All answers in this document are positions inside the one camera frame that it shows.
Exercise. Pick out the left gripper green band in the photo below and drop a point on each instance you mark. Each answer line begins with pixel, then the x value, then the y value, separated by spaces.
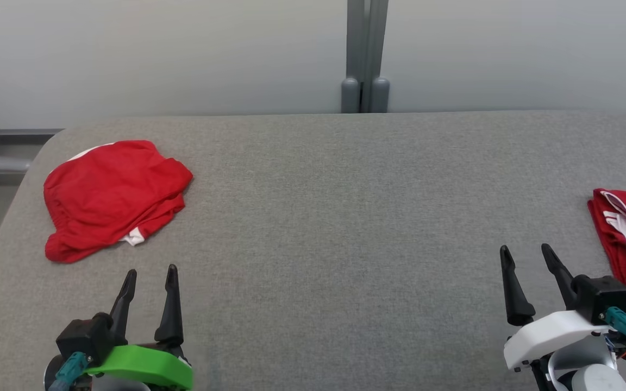
pixel 144 366

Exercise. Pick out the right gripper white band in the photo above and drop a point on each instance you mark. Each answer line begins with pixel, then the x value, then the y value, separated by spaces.
pixel 546 334

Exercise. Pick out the red Bulls 23 jersey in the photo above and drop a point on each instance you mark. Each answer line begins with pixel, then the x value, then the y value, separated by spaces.
pixel 625 228

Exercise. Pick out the red shorts white waistband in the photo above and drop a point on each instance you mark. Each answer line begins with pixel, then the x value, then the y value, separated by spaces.
pixel 112 195

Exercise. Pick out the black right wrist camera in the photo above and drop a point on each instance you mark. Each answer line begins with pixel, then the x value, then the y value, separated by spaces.
pixel 601 293

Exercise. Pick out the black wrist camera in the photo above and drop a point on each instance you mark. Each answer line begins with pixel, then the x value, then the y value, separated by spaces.
pixel 82 334
pixel 601 293

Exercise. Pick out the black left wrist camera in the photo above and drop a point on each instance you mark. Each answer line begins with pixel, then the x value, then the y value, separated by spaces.
pixel 82 334

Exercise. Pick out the grey partition post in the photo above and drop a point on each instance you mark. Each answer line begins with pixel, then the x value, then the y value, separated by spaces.
pixel 365 54

